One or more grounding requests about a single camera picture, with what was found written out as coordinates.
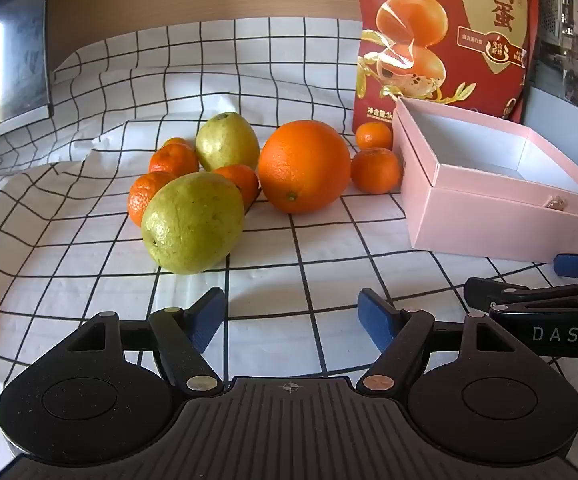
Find red snack bag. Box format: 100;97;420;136
351;0;542;133

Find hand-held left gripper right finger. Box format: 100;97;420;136
358;288;522;401

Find white black checked tablecloth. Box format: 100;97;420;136
0;16;578;461

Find green guava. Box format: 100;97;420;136
141;171;246;276
195;111;260;172

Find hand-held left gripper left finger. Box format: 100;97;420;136
59;287;226;401

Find large orange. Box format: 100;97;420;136
258;120;352;214

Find pink cardboard box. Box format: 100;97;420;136
391;96;578;264

